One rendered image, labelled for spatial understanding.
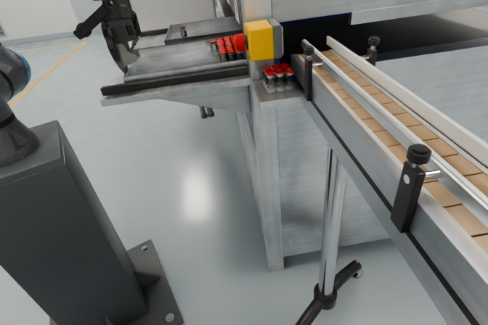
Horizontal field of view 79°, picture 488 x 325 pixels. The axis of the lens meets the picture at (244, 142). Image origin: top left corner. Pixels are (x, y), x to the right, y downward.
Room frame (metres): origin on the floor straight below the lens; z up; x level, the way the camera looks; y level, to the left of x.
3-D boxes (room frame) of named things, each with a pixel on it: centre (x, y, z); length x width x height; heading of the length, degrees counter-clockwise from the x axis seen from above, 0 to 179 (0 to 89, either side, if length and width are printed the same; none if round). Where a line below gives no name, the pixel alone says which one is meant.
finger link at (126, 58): (0.83, 0.29, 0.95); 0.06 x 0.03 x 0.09; 93
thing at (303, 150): (1.80, -0.48, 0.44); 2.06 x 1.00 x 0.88; 3
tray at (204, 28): (1.27, 0.08, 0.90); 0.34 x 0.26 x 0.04; 93
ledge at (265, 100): (0.67, -0.11, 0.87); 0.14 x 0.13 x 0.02; 93
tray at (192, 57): (0.92, 0.14, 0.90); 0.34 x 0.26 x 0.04; 94
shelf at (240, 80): (1.09, 0.14, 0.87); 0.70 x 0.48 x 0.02; 3
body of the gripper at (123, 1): (0.84, 0.29, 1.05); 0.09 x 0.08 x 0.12; 93
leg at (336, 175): (0.55, -0.22, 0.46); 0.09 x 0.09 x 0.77; 3
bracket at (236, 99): (0.84, 0.14, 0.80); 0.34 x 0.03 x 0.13; 93
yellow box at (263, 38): (0.69, -0.07, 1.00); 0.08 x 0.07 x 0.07; 93
